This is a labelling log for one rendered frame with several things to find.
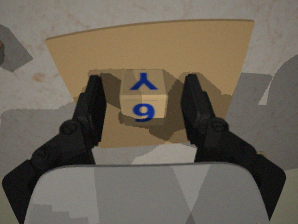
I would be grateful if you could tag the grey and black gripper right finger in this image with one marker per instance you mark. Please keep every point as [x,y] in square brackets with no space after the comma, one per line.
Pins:
[203,128]

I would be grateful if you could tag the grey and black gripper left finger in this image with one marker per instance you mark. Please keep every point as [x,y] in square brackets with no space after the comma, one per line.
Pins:
[68,146]

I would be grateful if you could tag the tan flat mat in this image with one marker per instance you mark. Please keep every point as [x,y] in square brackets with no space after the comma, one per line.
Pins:
[213,49]

